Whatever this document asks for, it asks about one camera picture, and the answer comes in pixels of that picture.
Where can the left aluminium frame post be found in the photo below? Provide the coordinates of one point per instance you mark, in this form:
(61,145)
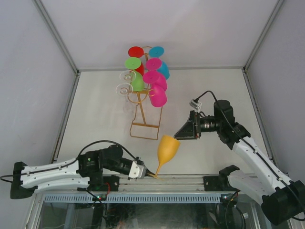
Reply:
(55,34)

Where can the magenta wine glass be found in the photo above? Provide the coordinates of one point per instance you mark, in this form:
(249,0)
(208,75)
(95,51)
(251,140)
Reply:
(154,76)
(158,87)

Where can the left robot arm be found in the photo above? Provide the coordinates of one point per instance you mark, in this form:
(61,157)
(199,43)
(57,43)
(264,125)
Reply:
(82,173)

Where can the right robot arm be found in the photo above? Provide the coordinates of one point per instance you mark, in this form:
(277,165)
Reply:
(279,196)

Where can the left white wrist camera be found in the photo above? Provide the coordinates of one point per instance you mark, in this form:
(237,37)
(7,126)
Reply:
(132,173)

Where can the black base bracket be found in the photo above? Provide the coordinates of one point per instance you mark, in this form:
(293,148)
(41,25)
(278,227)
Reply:
(110,183)
(216,183)

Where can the gold wire glass rack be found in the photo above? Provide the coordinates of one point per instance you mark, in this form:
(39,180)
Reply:
(147,119)

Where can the clear wine glass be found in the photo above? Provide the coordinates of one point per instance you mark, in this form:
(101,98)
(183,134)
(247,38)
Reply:
(124,90)
(128,76)

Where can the cyan plastic wine glass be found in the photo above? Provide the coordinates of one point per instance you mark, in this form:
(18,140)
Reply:
(162,64)

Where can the red plastic wine glass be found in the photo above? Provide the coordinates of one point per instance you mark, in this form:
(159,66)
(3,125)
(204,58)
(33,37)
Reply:
(137,56)

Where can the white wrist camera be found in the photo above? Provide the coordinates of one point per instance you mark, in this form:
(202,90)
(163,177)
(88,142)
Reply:
(196,105)
(132,173)

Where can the right aluminium frame post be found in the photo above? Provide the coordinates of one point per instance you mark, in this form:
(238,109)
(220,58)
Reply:
(276,10)

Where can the aluminium front rail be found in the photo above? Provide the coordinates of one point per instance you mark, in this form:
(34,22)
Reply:
(148,184)

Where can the orange plastic wine glass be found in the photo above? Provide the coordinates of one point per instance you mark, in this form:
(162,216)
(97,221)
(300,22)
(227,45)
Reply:
(167,149)

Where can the aluminium frame post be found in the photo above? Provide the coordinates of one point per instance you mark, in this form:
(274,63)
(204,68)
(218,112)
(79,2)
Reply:
(55,34)
(276,10)

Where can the blue slotted cable duct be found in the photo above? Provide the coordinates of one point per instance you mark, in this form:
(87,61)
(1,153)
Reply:
(135,198)

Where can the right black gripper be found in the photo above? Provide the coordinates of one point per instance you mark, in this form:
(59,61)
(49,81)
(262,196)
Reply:
(191,130)

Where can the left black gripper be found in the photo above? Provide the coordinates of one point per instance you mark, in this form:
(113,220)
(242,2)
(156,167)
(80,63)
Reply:
(147,172)

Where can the green plastic wine glass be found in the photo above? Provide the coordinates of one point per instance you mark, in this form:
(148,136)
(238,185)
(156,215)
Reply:
(138,83)

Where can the right black base bracket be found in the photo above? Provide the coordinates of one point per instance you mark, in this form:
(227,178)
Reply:
(216,183)

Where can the right green led board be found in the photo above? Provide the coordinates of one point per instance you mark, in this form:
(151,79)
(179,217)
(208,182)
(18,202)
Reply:
(229,201)

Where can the rear clear wine glass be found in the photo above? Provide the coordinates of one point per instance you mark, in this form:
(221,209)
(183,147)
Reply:
(128,76)

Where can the left black base bracket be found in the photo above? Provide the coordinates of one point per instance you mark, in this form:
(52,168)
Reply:
(110,183)

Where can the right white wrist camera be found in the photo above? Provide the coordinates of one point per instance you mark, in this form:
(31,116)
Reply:
(196,105)

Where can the front clear wine glass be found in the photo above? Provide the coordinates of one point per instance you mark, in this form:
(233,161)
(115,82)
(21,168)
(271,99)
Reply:
(124,90)

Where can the green led board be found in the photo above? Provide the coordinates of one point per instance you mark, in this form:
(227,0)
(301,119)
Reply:
(100,198)
(229,201)

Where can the left green led board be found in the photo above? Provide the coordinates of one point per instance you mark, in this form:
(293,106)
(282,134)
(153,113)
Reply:
(100,198)

